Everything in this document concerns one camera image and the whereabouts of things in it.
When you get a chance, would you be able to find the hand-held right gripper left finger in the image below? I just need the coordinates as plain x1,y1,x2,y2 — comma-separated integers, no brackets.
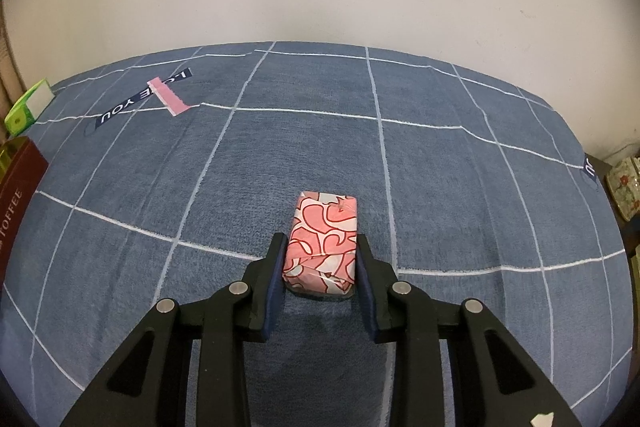
60,232,288,427

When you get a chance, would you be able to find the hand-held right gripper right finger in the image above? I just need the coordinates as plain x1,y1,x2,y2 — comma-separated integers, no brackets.
354,233,576,427

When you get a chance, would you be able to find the pink patterned snack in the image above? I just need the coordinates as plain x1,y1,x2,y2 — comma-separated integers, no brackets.
281,191,360,299

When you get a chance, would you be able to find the maroon tin box gold inside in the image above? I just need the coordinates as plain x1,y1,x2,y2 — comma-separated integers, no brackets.
0,137,50,288

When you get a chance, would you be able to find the blue checked tablecloth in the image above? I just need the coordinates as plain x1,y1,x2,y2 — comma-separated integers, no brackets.
0,41,633,427

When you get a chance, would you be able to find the pink tape strip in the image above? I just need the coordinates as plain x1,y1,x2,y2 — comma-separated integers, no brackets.
146,77,192,116

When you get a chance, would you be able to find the floral patterned box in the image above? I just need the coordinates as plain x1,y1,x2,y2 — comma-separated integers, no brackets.
605,157,640,222

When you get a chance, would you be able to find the green tissue pack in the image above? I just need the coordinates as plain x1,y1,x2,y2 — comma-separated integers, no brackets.
4,78,56,138

